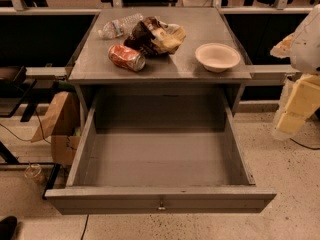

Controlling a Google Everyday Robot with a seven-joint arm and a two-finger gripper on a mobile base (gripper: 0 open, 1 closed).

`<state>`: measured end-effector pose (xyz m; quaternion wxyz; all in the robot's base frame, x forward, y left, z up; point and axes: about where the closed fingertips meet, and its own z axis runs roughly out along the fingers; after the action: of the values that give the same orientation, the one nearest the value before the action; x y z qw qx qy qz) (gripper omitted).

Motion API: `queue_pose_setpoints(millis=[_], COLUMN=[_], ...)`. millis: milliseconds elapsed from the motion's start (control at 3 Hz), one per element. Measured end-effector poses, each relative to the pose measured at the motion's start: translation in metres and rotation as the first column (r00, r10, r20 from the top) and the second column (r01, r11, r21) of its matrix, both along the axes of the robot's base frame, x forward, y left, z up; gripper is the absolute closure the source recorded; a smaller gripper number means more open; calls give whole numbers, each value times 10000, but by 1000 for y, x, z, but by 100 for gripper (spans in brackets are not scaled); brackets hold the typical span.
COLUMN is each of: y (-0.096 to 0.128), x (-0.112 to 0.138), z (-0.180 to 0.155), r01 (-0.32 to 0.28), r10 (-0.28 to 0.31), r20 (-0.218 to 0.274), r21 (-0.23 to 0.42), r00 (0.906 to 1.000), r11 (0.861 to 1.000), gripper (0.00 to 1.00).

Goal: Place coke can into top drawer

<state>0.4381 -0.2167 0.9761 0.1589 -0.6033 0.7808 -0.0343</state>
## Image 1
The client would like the metal drawer knob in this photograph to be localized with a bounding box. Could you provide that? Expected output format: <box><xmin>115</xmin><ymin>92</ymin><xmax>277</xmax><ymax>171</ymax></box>
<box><xmin>157</xmin><ymin>200</ymin><xmax>166</xmax><ymax>211</ymax></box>

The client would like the grey cabinet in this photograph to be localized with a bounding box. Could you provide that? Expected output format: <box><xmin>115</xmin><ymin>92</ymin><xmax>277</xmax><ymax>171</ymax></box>
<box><xmin>69</xmin><ymin>7</ymin><xmax>251</xmax><ymax>113</ymax></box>

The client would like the brown paper bag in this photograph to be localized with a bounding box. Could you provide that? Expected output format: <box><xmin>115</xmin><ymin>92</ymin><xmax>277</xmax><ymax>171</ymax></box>
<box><xmin>31</xmin><ymin>92</ymin><xmax>80</xmax><ymax>142</ymax></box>

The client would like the cardboard box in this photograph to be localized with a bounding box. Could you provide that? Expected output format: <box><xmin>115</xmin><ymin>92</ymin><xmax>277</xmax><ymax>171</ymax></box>
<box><xmin>51</xmin><ymin>135</ymin><xmax>80</xmax><ymax>166</ymax></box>

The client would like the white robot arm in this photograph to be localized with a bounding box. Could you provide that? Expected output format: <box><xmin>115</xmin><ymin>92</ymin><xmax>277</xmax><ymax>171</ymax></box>
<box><xmin>270</xmin><ymin>5</ymin><xmax>320</xmax><ymax>140</ymax></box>

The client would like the black cable on floor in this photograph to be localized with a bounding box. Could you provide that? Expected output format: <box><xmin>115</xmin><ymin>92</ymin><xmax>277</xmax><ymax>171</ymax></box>
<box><xmin>0</xmin><ymin>110</ymin><xmax>52</xmax><ymax>145</ymax></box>

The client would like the clear plastic cup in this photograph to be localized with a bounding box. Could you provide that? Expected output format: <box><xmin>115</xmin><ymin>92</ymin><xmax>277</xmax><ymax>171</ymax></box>
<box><xmin>24</xmin><ymin>164</ymin><xmax>45</xmax><ymax>185</ymax></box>

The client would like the brown chip bag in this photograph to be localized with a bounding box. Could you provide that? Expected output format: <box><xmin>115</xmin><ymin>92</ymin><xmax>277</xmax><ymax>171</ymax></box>
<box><xmin>124</xmin><ymin>17</ymin><xmax>186</xmax><ymax>57</ymax></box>

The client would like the black shoe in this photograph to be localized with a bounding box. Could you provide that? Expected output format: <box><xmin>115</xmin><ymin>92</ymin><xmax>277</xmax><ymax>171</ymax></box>
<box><xmin>0</xmin><ymin>216</ymin><xmax>17</xmax><ymax>240</ymax></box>

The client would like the black metal stand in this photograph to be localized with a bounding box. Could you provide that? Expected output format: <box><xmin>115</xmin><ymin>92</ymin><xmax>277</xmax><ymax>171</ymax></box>
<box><xmin>0</xmin><ymin>66</ymin><xmax>57</xmax><ymax>122</ymax></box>

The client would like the white paper bowl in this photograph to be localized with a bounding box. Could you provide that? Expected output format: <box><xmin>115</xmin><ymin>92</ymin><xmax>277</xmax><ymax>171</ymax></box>
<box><xmin>195</xmin><ymin>43</ymin><xmax>241</xmax><ymax>73</ymax></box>

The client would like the red coke can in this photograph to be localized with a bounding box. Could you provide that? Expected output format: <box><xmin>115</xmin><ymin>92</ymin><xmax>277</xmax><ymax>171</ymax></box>
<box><xmin>108</xmin><ymin>44</ymin><xmax>145</xmax><ymax>72</ymax></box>

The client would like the clear plastic water bottle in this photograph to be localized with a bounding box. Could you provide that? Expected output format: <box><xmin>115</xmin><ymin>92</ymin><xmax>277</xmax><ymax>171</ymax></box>
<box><xmin>98</xmin><ymin>13</ymin><xmax>143</xmax><ymax>39</ymax></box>

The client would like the black floor frame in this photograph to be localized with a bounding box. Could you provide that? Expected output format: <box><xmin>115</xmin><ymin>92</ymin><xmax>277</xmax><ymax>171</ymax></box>
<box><xmin>0</xmin><ymin>142</ymin><xmax>61</xmax><ymax>200</ymax></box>

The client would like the open grey top drawer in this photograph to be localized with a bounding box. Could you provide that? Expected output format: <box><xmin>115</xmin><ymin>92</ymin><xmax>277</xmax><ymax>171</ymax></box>
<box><xmin>46</xmin><ymin>95</ymin><xmax>276</xmax><ymax>214</ymax></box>

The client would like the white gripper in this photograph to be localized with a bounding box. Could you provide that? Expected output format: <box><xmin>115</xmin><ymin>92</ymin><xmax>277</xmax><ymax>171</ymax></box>
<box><xmin>272</xmin><ymin>75</ymin><xmax>320</xmax><ymax>140</ymax></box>

